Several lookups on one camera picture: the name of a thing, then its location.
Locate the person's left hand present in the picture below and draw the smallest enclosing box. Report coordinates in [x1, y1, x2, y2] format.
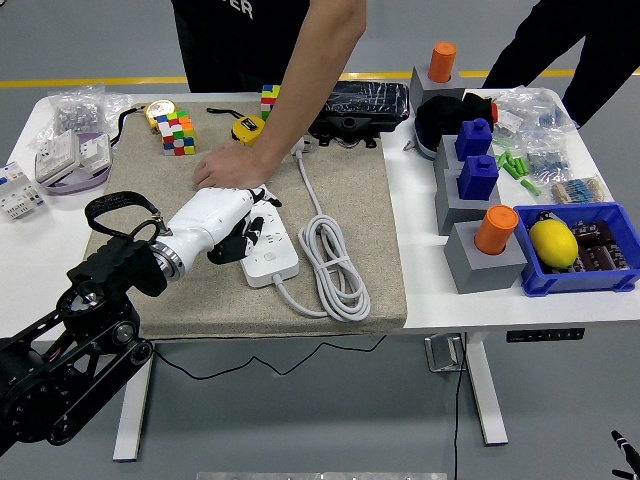
[192, 139, 274, 191]

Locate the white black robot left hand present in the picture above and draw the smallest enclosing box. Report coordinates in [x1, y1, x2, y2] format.
[164, 186, 283, 266]

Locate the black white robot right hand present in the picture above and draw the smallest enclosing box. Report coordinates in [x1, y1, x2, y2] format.
[610, 429, 640, 480]

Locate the black plug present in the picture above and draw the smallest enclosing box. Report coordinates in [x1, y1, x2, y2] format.
[207, 232, 251, 265]

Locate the white power strip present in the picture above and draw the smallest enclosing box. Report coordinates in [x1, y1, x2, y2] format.
[239, 184, 300, 289]

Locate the yellow square tape measure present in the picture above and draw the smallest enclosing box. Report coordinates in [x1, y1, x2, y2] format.
[206, 106, 266, 148]

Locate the colourful puzzle cube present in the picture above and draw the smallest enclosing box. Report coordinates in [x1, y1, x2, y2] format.
[260, 83, 282, 121]
[155, 109, 197, 157]

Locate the yellow round tape measure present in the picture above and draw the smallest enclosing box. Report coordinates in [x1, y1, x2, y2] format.
[109, 98, 178, 149]

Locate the person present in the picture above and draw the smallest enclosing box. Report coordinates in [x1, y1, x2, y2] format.
[482, 0, 640, 129]
[170, 0, 311, 94]

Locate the grey-brown mat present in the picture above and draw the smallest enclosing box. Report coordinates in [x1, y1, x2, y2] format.
[84, 101, 409, 340]

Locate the clear plastic bag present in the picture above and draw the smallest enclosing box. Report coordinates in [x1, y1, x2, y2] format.
[99, 92, 136, 134]

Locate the black table control panel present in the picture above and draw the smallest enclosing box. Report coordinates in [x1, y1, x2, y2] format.
[505, 327, 586, 344]

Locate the white table leg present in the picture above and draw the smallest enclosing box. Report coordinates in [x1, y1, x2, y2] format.
[112, 349, 154, 462]
[464, 330, 510, 447]

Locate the black plastic-wrapped case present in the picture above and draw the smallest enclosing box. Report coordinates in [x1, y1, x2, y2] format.
[309, 79, 412, 149]

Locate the blue plastic bin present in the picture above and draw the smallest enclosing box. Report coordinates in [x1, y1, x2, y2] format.
[512, 201, 640, 299]

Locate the clear bag of metal nuts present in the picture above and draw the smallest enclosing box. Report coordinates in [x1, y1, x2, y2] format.
[29, 83, 107, 150]

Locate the dark brown capacitor heap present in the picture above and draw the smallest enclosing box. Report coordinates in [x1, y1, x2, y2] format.
[547, 219, 632, 275]

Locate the white circuit breaker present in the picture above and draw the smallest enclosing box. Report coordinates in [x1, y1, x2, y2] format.
[0, 162, 47, 221]

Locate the grey block with round hole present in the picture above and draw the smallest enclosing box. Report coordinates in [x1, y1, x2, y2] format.
[443, 219, 529, 295]
[409, 63, 469, 114]

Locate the yellow lemon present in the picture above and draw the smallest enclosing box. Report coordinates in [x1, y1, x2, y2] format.
[528, 219, 580, 269]

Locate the grey block with square hole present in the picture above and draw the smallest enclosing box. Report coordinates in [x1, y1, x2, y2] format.
[433, 133, 496, 176]
[433, 167, 503, 237]

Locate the black cloth cap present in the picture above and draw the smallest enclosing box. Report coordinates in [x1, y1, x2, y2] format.
[414, 91, 496, 160]

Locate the orange cylinder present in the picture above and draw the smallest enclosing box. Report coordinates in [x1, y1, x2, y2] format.
[427, 41, 459, 84]
[473, 204, 520, 256]

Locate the blue square peg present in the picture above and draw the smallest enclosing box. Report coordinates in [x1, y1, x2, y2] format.
[457, 154, 500, 201]
[453, 117, 495, 162]

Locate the taped resistor strip bundle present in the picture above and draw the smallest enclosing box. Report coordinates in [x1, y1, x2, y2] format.
[549, 174, 611, 205]

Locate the clear bag of blue resistors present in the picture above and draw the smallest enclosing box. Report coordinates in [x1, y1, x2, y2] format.
[517, 137, 574, 184]
[492, 85, 581, 139]

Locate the white power strip cord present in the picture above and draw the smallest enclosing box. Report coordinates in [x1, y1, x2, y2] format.
[272, 137, 374, 324]

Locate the white wall switch panel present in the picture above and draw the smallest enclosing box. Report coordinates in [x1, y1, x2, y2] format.
[74, 132, 114, 174]

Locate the purple strap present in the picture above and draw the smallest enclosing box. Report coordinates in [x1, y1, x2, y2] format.
[42, 127, 115, 196]

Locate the thin black plug cord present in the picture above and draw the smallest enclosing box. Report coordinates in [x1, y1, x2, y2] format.
[149, 333, 388, 381]

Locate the hanging black cable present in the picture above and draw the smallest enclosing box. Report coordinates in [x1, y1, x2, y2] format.
[452, 332, 469, 480]

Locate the white wall socket panel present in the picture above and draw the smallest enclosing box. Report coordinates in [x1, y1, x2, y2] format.
[33, 130, 82, 184]

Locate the silver metal bracket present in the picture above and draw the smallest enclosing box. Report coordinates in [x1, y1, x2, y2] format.
[423, 332, 466, 374]

